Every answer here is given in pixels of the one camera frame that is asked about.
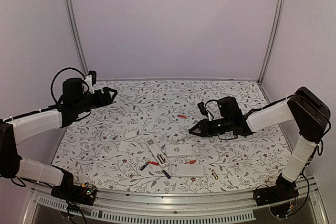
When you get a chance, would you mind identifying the red orange battery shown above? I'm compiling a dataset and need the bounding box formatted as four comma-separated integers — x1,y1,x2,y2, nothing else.
177,114,187,119
148,161,159,166

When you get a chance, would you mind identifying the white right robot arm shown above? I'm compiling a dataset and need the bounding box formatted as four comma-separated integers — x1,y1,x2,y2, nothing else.
188,87,332,201

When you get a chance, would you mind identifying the left aluminium frame post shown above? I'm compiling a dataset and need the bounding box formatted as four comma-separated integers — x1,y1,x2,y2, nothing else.
64,0,89,74

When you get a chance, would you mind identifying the white battery cover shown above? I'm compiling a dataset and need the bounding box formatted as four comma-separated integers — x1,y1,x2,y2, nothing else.
118,142,128,152
124,132,137,140

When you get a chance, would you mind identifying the white remote control back up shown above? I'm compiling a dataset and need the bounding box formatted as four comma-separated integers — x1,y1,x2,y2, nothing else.
169,164,204,178

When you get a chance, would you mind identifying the front aluminium rail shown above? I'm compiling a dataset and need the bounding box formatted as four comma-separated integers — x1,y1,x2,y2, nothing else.
22,176,330,223

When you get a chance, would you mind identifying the right aluminium frame post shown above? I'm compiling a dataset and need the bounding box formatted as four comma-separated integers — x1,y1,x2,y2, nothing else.
257,0,285,85

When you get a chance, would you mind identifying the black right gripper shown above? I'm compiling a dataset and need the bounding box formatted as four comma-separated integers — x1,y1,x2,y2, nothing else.
188,118,233,138

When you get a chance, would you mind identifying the white remote with display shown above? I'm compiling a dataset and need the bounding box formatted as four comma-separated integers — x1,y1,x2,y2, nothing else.
145,139,170,168

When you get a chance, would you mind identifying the white remote with green logo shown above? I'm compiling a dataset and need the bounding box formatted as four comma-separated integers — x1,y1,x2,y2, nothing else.
166,144,200,157

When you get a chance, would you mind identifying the floral tablecloth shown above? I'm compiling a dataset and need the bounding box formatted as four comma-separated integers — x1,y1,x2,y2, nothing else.
52,80,290,194

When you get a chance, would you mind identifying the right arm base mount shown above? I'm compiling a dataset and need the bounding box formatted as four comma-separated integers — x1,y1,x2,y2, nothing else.
253,183,299,219

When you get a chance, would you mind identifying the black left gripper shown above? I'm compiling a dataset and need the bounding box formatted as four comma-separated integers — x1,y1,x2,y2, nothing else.
74,86,118,114

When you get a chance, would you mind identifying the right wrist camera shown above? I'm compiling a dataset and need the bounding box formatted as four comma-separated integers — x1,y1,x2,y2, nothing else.
197,101,214,121

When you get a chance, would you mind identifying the aluminium frame post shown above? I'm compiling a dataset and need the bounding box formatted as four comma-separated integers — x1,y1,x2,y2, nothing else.
64,0,89,74
257,0,285,85

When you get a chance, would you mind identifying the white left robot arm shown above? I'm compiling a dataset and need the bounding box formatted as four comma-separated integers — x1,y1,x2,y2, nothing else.
1,70,118,200

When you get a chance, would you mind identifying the orange copper battery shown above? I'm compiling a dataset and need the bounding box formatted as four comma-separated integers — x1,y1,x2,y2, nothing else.
185,159,196,164

